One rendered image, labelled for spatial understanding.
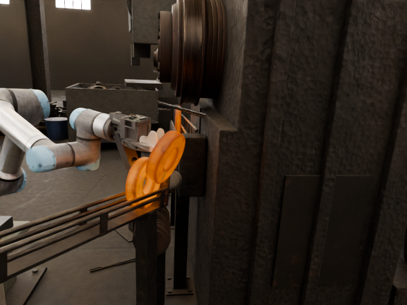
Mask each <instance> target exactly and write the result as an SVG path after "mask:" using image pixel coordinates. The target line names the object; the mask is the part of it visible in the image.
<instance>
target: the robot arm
mask: <svg viewBox="0 0 407 305"><path fill-rule="evenodd" d="M121 113H122V112H119V111H117V112H115V113H110V114H104V113H100V112H97V111H93V110H91V109H85V108H78V109H75V110H74V111H73V112H72V113H71V115H70V125H71V127H72V128H73V129H75V130H76V131H77V132H76V142H70V143H60V144H55V143H53V142H52V141H51V140H50V139H49V138H47V137H46V136H45V135H43V134H42V133H41V132H40V131H39V130H37V129H36V128H37V127H38V125H39V123H40V120H41V119H42V120H44V119H47V118H48V117H49V115H50V104H49V101H48V99H47V96H46V95H45V94H44V93H43V92H42V91H41V90H32V89H6V88H0V131H2V132H3V133H4V134H5V139H4V143H3V146H2V150H1V154H0V196H3V195H9V194H14V193H16V192H20V191H22V190H23V189H24V187H25V185H26V181H27V180H26V174H25V171H24V170H23V168H22V167H21V165H22V161H23V159H24V156H25V153H26V161H27V165H28V166H29V168H30V170H31V171H33V172H50V171H52V170H56V169H62V168H68V167H73V166H75V167H76V169H78V170H80V171H94V170H96V169H98V167H99V161H100V158H101V138H103V139H107V140H115V142H116V144H117V148H118V150H119V152H120V155H121V157H122V160H123V163H124V165H125V168H126V170H127V171H129V170H130V168H131V167H132V165H133V163H134V162H135V161H136V160H137V159H139V158H138V156H137V152H136V150H137V151H145V152H152V150H153V148H154V146H155V145H156V144H157V142H158V141H159V139H160V138H161V137H162V136H163V135H164V134H165V133H164V130H163V129H162V128H159V129H158V130H157V132H155V131H151V124H150V123H151V118H150V117H145V116H141V115H138V114H136V115H135V114H132V115H131V114H129V115H124V114H121ZM149 131H150V133H149Z"/></svg>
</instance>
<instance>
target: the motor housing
mask: <svg viewBox="0 0 407 305"><path fill-rule="evenodd" d="M170 241H171V233H170V213H169V211H168V209H167V207H164V208H162V209H159V210H157V279H156V305H165V254H166V250H167V248H168V246H169V244H170ZM133 245H134V247H135V248H136V233H135V225H134V232H133Z"/></svg>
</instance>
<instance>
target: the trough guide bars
mask: <svg viewBox="0 0 407 305"><path fill-rule="evenodd" d="M167 190H168V187H164V188H162V189H158V190H157V191H153V192H151V193H148V194H145V195H142V196H140V197H137V198H134V199H132V200H129V201H127V199H126V197H125V198H122V199H119V200H116V201H113V202H111V203H107V204H105V205H102V206H99V207H97V208H93V209H91V210H87V208H90V207H92V206H96V205H98V204H101V203H104V202H107V201H110V200H113V199H116V198H118V197H122V196H124V195H125V191H124V192H120V193H118V194H115V195H111V196H108V197H105V198H102V199H99V200H96V201H93V202H90V203H86V204H84V205H80V206H77V207H75V208H71V209H68V210H66V211H62V212H58V213H56V214H53V215H49V216H47V217H44V218H40V219H37V220H34V221H31V222H28V223H25V224H23V225H19V226H16V227H13V228H10V229H6V230H4V231H1V232H0V238H2V237H5V236H8V235H10V234H14V233H16V232H19V231H23V230H25V229H28V228H31V227H34V226H37V225H40V224H43V223H46V222H48V221H52V220H54V219H57V218H60V217H63V216H66V215H69V214H72V213H74V212H78V211H79V214H76V215H73V216H71V217H68V218H65V219H62V220H59V221H56V222H54V223H50V224H48V225H45V226H42V227H40V228H36V229H34V230H31V231H28V232H25V233H23V234H19V235H16V236H14V237H11V238H8V239H5V240H2V241H0V284H1V283H3V282H6V281H7V263H9V262H11V261H13V260H16V259H18V258H21V257H23V256H25V255H28V254H30V253H32V252H35V251H38V250H40V249H42V248H45V247H47V246H49V245H51V244H54V243H57V242H59V241H61V240H64V239H66V238H68V237H71V236H73V235H76V234H78V233H80V232H83V231H86V230H87V229H90V228H92V227H95V226H97V225H100V228H99V233H100V234H101V237H102V236H104V235H106V234H107V232H108V221H109V220H112V219H114V218H116V217H118V216H121V215H124V214H126V213H128V212H131V211H133V210H135V209H137V208H140V207H143V206H145V205H147V204H150V203H152V202H155V201H157V200H159V207H160V209H162V208H164V201H165V197H166V196H168V193H165V191H167ZM159 193H160V195H159V196H157V197H154V198H151V199H149V200H146V201H144V202H141V203H138V204H136V205H134V206H131V207H129V208H126V209H123V210H121V211H119V212H116V213H114V214H111V215H108V213H110V212H113V211H116V210H118V209H120V208H124V207H126V206H128V205H131V204H133V203H136V202H139V201H141V200H144V199H146V198H149V197H152V196H154V195H156V194H159ZM123 202H124V203H123ZM98 211H99V212H98ZM95 212H96V213H95ZM98 217H100V219H99V220H96V221H93V222H91V223H89V224H86V223H87V222H88V221H90V220H92V219H95V218H98ZM77 219H78V220H77ZM84 224H86V225H84ZM77 225H79V226H81V227H79V228H76V229H74V230H71V231H68V232H66V233H64V234H61V235H58V236H56V237H53V238H51V239H49V240H46V241H43V242H41V243H38V244H36V245H33V246H30V247H29V248H26V249H23V250H21V251H18V252H15V253H14V254H11V255H8V256H7V253H8V252H10V251H13V250H15V249H18V248H21V247H23V246H26V245H28V244H31V243H34V242H36V241H39V240H42V239H43V238H46V237H49V236H51V235H54V234H57V233H59V232H62V231H64V230H67V229H70V228H72V227H75V226H77ZM82 225H83V226H82ZM56 227H57V228H56ZM49 229H50V230H49ZM47 230H48V231H47ZM36 234H37V235H36ZM33 235H34V236H33ZM31 236H32V237H31ZM28 237H29V238H28ZM23 239H24V240H23ZM8 244H9V245H8ZM7 245H8V246H7ZM3 246H4V247H3ZM2 247H3V248H2Z"/></svg>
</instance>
